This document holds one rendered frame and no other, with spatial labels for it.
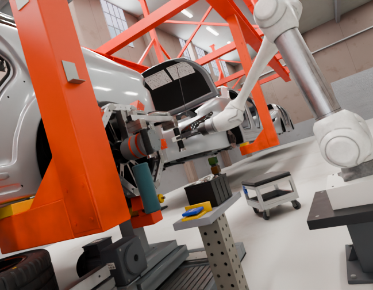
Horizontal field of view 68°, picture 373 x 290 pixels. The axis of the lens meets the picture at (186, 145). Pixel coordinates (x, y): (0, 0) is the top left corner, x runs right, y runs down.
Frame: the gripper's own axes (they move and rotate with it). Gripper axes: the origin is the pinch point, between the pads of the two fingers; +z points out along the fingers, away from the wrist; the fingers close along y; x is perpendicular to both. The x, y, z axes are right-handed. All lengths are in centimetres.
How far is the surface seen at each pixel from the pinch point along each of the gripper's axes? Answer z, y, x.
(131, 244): 15, -48, -45
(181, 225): -18, -53, -39
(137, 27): 159, 275, 250
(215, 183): -29, -34, -29
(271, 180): -24, 96, -52
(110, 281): 8, -72, -50
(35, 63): 10, -76, 38
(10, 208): 53, -75, -12
